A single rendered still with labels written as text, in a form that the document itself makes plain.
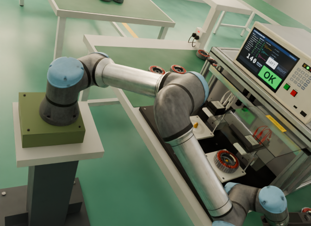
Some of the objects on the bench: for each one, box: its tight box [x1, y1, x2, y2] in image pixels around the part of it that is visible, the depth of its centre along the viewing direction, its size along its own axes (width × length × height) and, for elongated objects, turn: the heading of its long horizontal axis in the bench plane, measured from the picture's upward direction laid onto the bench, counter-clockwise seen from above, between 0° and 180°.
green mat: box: [94, 45, 213, 107], centre depth 184 cm, size 94×61×1 cm, turn 98°
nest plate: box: [190, 115, 214, 140], centre depth 138 cm, size 15×15×1 cm
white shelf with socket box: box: [188, 0, 253, 50], centre depth 205 cm, size 35×37×46 cm
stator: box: [170, 65, 187, 74], centre depth 181 cm, size 11×11×4 cm
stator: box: [148, 66, 166, 75], centre depth 171 cm, size 11×11×4 cm
